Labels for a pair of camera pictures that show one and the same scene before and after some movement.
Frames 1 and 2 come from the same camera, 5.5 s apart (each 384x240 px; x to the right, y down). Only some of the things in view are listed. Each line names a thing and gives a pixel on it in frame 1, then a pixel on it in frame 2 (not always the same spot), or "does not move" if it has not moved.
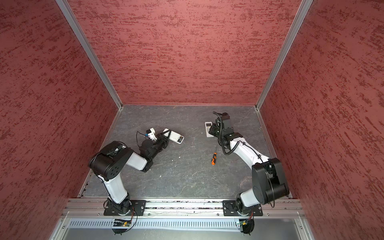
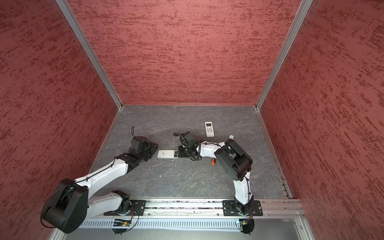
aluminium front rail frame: [93, 209] does not move
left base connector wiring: [123, 223] does not move
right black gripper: [211, 131] to [180, 152]
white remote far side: [208, 125] does not move
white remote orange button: [175, 136] to [167, 154]
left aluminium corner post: [66, 9] does not move
